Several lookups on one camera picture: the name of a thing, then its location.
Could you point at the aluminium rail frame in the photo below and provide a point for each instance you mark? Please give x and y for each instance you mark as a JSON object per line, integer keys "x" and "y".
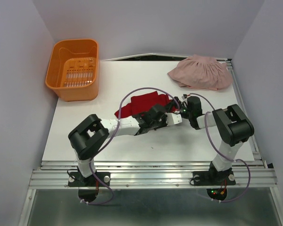
{"x": 150, "y": 174}

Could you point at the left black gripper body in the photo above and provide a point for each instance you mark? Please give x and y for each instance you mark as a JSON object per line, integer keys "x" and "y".
{"x": 161, "y": 123}

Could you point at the orange plastic basket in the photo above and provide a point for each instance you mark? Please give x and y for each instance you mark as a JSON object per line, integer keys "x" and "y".
{"x": 73, "y": 71}

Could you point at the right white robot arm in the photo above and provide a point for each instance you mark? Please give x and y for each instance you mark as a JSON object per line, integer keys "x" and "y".
{"x": 233, "y": 126}

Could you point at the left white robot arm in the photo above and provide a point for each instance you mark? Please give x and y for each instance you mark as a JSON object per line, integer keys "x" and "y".
{"x": 93, "y": 133}

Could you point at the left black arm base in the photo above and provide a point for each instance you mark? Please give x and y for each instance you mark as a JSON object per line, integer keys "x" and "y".
{"x": 77, "y": 180}

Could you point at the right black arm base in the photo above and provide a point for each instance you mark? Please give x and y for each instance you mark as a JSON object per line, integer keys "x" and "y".
{"x": 212, "y": 177}

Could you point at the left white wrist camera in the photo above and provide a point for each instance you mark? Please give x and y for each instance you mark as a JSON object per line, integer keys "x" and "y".
{"x": 173, "y": 119}

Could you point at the pink pleated skirt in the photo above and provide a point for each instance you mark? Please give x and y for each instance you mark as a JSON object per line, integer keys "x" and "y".
{"x": 201, "y": 72}

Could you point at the red pleated skirt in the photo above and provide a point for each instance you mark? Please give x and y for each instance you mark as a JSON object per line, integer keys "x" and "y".
{"x": 142, "y": 103}

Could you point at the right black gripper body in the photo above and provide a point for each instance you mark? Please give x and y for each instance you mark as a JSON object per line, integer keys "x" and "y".
{"x": 185, "y": 113}

